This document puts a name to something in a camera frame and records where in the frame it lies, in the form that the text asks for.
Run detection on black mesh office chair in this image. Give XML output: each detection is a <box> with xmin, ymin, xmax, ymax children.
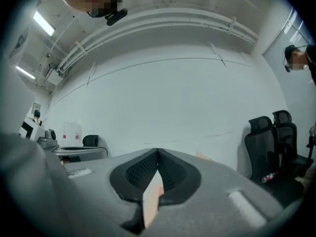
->
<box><xmin>243</xmin><ymin>116</ymin><xmax>304</xmax><ymax>208</ymax></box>
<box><xmin>272</xmin><ymin>110</ymin><xmax>314</xmax><ymax>178</ymax></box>

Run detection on white ceiling pipes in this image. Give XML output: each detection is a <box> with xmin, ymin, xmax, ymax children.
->
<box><xmin>56</xmin><ymin>6</ymin><xmax>259</xmax><ymax>74</ymax></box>

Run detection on grey machine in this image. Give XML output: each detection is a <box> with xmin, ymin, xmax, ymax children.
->
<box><xmin>37</xmin><ymin>128</ymin><xmax>59</xmax><ymax>150</ymax></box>

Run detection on small black chair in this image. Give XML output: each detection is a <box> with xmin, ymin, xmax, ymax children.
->
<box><xmin>82</xmin><ymin>134</ymin><xmax>100</xmax><ymax>148</ymax></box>

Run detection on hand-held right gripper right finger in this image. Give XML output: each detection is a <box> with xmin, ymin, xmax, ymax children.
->
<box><xmin>158</xmin><ymin>148</ymin><xmax>202</xmax><ymax>206</ymax></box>

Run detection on white box appliance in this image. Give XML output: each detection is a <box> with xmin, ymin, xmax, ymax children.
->
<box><xmin>19</xmin><ymin>117</ymin><xmax>45</xmax><ymax>143</ymax></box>

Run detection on white ceiling-mounted box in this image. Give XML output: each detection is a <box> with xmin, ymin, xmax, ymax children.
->
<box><xmin>43</xmin><ymin>67</ymin><xmax>64</xmax><ymax>85</ymax></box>

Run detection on black head-mounted camera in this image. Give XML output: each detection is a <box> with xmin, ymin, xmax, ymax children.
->
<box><xmin>105</xmin><ymin>8</ymin><xmax>128</xmax><ymax>26</ymax></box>

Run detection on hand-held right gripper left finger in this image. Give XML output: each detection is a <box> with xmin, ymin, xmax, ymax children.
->
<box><xmin>110</xmin><ymin>148</ymin><xmax>159</xmax><ymax>235</ymax></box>

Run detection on red label plastic bottle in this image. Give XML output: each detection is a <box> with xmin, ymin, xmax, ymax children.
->
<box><xmin>261</xmin><ymin>171</ymin><xmax>279</xmax><ymax>184</ymax></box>

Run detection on white table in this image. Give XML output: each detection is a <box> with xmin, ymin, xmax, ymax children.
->
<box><xmin>53</xmin><ymin>145</ymin><xmax>108</xmax><ymax>163</ymax></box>

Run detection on pink and white item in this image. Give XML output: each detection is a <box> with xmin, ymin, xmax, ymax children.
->
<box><xmin>142</xmin><ymin>168</ymin><xmax>165</xmax><ymax>230</ymax></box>

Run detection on long ceiling light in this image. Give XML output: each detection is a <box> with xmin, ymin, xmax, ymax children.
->
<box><xmin>33</xmin><ymin>10</ymin><xmax>56</xmax><ymax>37</ymax></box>
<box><xmin>15</xmin><ymin>65</ymin><xmax>36</xmax><ymax>80</ymax></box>

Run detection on translucent water jug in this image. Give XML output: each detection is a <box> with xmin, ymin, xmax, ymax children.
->
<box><xmin>61</xmin><ymin>121</ymin><xmax>82</xmax><ymax>148</ymax></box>

